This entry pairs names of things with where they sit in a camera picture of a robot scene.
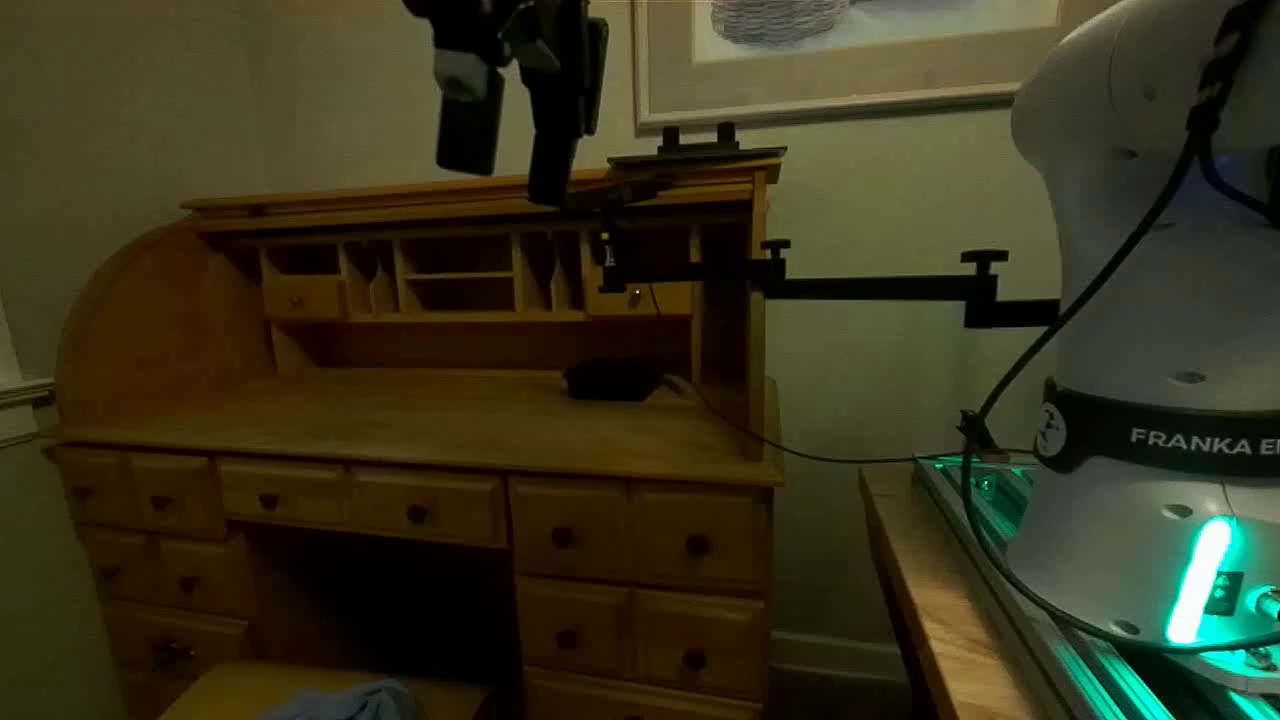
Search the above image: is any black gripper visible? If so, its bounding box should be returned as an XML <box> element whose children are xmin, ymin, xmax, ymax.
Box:
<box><xmin>399</xmin><ymin>0</ymin><xmax>614</xmax><ymax>210</ymax></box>

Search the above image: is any wooden drawer with round knobs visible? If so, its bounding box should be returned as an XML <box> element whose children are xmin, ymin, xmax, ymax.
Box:
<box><xmin>54</xmin><ymin>445</ymin><xmax>228</xmax><ymax>538</ymax></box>
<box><xmin>78</xmin><ymin>528</ymin><xmax>257</xmax><ymax>618</ymax></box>
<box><xmin>102</xmin><ymin>603</ymin><xmax>257</xmax><ymax>683</ymax></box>
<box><xmin>510</xmin><ymin>475</ymin><xmax>775</xmax><ymax>593</ymax></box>
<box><xmin>518</xmin><ymin>577</ymin><xmax>773</xmax><ymax>699</ymax></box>

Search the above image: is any wide wooden drawer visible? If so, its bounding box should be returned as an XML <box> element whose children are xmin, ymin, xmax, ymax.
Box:
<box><xmin>218</xmin><ymin>457</ymin><xmax>513</xmax><ymax>552</ymax></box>

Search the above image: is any black clamp plate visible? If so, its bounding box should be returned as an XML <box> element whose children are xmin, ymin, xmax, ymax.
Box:
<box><xmin>606</xmin><ymin>118</ymin><xmax>793</xmax><ymax>204</ymax></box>

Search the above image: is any small black device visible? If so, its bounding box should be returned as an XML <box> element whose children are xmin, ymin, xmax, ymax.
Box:
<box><xmin>561</xmin><ymin>356</ymin><xmax>669</xmax><ymax>408</ymax></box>

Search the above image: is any wooden roll-top desk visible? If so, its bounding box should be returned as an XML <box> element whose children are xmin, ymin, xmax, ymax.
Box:
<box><xmin>54</xmin><ymin>150</ymin><xmax>793</xmax><ymax>720</ymax></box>

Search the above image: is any blue cloth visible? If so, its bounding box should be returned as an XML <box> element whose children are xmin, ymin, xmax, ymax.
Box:
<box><xmin>264</xmin><ymin>676</ymin><xmax>421</xmax><ymax>720</ymax></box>

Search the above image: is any white baseboard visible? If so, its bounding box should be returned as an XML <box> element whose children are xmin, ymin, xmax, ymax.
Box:
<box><xmin>768</xmin><ymin>626</ymin><xmax>913</xmax><ymax>690</ymax></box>

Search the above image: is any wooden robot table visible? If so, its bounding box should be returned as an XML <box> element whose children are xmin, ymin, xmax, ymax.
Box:
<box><xmin>855</xmin><ymin>458</ymin><xmax>1073</xmax><ymax>720</ymax></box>

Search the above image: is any framed wall picture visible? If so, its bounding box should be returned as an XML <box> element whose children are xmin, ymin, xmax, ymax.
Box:
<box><xmin>634</xmin><ymin>0</ymin><xmax>1073</xmax><ymax>137</ymax></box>

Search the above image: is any thin black cable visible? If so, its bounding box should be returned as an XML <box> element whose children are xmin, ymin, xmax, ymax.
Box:
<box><xmin>625</xmin><ymin>274</ymin><xmax>973</xmax><ymax>470</ymax></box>

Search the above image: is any green-lit metal base rail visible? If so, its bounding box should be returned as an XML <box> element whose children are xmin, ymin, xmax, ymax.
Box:
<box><xmin>913</xmin><ymin>452</ymin><xmax>1280</xmax><ymax>720</ymax></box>

